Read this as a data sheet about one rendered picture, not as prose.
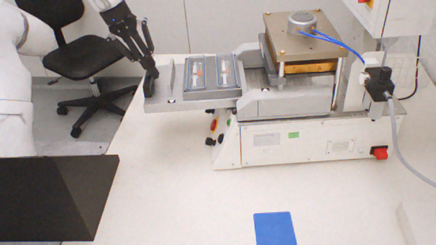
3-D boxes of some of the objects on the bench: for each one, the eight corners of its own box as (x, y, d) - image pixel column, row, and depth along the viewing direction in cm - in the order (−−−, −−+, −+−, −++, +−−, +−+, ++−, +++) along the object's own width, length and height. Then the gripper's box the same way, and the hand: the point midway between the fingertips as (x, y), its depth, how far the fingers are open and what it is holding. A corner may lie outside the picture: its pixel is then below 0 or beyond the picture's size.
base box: (353, 95, 135) (362, 54, 125) (394, 167, 106) (410, 122, 95) (210, 105, 136) (206, 64, 126) (212, 180, 107) (208, 136, 96)
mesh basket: (405, 54, 156) (413, 26, 148) (426, 88, 136) (437, 57, 128) (352, 54, 159) (357, 26, 151) (365, 87, 139) (372, 57, 131)
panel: (210, 107, 135) (229, 66, 124) (212, 165, 111) (236, 120, 100) (205, 105, 134) (224, 64, 123) (206, 164, 111) (229, 118, 100)
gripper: (134, -10, 96) (177, 62, 109) (93, 10, 99) (139, 77, 112) (129, -1, 90) (175, 75, 103) (86, 21, 93) (135, 91, 106)
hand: (150, 67), depth 106 cm, fingers closed
